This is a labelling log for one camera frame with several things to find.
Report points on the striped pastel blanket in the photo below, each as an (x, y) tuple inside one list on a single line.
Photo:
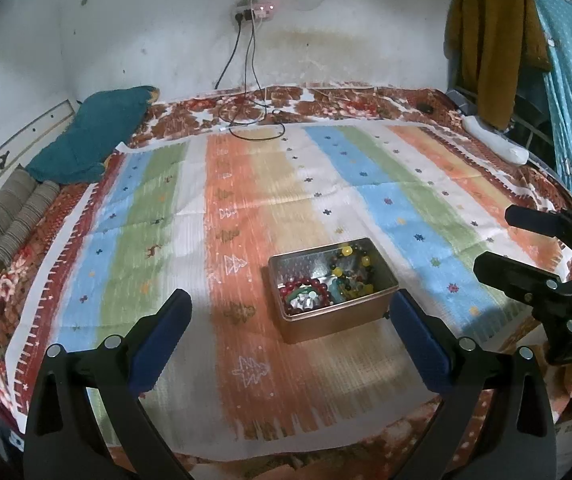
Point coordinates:
[(246, 185)]

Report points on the white oblong object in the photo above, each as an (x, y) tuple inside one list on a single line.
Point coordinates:
[(495, 142)]

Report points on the brown hanging garment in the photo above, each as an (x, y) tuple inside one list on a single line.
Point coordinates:
[(495, 35)]

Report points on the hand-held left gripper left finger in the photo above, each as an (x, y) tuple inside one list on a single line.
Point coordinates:
[(166, 330)]

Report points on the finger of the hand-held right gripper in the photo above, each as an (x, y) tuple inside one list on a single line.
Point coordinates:
[(535, 219), (505, 270)]

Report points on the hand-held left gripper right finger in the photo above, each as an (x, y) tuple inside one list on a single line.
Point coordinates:
[(415, 330)]

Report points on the white bed headboard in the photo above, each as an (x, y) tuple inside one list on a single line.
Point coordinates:
[(16, 145)]

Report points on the teal pillow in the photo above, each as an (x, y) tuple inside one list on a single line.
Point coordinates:
[(96, 130)]

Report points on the white power strip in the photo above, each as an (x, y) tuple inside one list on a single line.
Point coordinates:
[(253, 12)]

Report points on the metal tin box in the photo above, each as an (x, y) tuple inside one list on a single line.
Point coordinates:
[(336, 322)]

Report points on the blue printed cloth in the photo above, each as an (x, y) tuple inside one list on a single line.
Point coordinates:
[(570, 85)]

